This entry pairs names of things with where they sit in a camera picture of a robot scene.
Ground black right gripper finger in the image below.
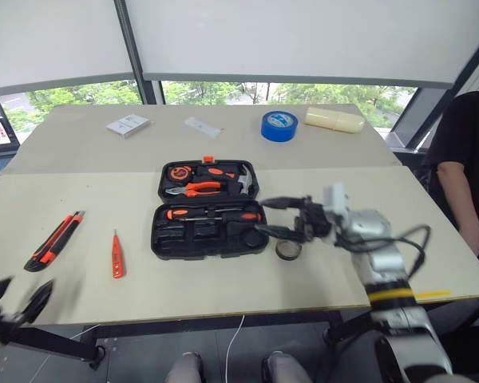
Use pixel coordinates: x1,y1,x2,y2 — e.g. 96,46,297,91
254,223,301,241
259,195,311,210

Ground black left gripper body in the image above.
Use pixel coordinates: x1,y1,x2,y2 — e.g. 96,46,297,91
0,306,26,341

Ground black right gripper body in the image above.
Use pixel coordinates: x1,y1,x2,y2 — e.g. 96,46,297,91
292,196,335,243

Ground black plastic tool case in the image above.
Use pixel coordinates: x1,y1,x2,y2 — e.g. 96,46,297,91
150,155,270,262

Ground black electrical tape roll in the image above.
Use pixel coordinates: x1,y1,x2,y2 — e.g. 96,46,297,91
274,238,303,263

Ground long orange black screwdriver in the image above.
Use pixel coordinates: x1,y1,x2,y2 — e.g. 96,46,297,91
182,212,263,225

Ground orange black utility knife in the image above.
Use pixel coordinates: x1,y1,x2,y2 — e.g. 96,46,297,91
23,210,86,274

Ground blue tape roll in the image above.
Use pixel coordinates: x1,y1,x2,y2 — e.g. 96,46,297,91
260,110,299,143

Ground orange voltage tester pen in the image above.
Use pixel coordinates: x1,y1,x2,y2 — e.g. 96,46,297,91
111,228,126,280

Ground cream translucent cylinder roll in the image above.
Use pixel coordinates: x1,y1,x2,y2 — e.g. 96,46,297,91
304,105,366,137

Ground short orange black screwdriver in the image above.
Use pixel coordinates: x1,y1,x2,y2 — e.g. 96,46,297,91
165,207,221,221

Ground orange black tape measure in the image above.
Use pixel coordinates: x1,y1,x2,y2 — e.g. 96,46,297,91
168,165,193,182

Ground white plastic packet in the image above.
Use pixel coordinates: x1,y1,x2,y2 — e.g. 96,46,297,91
184,116,225,139

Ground grey rounded shape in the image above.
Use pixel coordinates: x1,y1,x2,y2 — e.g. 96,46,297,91
262,350,313,383
164,352,204,383

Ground yellow tape strip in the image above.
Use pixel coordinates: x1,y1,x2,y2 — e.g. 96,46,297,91
416,290,453,300

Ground white roller blind wide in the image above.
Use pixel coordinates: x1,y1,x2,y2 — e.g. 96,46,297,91
125,0,479,90

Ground white card box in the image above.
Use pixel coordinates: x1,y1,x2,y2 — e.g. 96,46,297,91
105,113,152,140

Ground person in black shirt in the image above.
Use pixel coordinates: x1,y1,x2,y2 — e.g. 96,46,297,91
420,85,479,280

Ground white roller blind narrow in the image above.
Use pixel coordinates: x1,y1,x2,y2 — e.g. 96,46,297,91
0,0,136,96

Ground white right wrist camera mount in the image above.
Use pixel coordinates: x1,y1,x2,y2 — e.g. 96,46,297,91
323,183,351,219

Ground claw hammer black orange handle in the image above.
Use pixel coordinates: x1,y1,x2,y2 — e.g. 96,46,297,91
195,163,259,197

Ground orange handled pliers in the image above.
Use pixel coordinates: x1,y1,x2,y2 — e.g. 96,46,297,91
165,181,225,199

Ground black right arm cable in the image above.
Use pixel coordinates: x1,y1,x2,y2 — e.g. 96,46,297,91
338,224,433,277

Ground white floor cable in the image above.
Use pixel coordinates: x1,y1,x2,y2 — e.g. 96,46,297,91
226,314,247,383

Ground dark window frame post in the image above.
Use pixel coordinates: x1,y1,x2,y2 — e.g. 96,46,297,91
113,0,165,106
382,38,479,153

